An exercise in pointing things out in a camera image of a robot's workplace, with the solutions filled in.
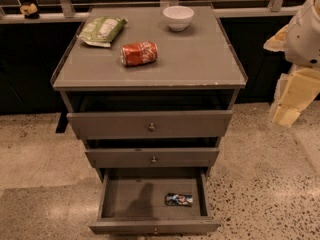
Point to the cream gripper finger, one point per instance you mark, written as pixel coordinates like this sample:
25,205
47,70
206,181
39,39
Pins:
294,92

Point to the blue silver redbull can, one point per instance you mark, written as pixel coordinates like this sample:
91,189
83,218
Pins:
174,199

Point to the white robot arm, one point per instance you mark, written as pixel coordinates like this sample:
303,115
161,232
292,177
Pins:
299,40

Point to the grey drawer cabinet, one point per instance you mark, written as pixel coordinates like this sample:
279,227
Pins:
196,69

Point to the grey top drawer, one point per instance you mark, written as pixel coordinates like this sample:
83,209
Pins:
151,124

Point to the grey drawer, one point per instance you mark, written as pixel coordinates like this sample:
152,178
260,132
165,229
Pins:
151,124
152,157
133,202

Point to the red coca cola can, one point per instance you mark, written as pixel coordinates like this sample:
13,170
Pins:
139,53

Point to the grey bottom drawer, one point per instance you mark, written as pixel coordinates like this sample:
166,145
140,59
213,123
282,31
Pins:
133,202

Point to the grey middle drawer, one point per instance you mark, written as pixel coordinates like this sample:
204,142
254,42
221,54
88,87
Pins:
152,157

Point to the metal window railing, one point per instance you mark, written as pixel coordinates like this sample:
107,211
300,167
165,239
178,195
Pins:
50,16

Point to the white bowl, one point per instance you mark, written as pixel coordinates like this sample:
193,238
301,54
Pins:
178,18

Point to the green chip bag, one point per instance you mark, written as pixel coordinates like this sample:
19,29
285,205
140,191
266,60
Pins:
101,31

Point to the small yellow black object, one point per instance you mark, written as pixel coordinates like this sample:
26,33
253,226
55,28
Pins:
29,11

